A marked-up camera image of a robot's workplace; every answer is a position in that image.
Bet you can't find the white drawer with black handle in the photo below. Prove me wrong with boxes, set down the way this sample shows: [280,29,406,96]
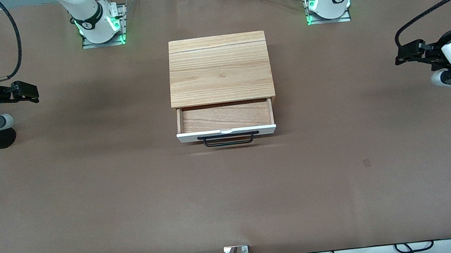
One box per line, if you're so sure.
[173,97,279,152]

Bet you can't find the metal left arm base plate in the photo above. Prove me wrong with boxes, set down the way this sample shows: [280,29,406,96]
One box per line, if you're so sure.
[303,0,352,27]

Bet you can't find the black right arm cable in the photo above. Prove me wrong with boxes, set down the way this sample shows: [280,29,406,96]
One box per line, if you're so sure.
[0,0,27,82]

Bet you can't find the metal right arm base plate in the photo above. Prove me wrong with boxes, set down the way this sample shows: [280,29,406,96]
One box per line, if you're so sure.
[77,1,132,50]

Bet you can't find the looped black floor cable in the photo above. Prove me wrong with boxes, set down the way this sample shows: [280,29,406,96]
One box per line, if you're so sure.
[394,239,436,253]

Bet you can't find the light wooden drawer cabinet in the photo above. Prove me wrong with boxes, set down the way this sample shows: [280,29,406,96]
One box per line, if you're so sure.
[163,29,278,119]

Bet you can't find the silver camera mount bracket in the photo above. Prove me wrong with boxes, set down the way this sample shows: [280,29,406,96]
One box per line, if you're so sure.
[223,244,250,253]

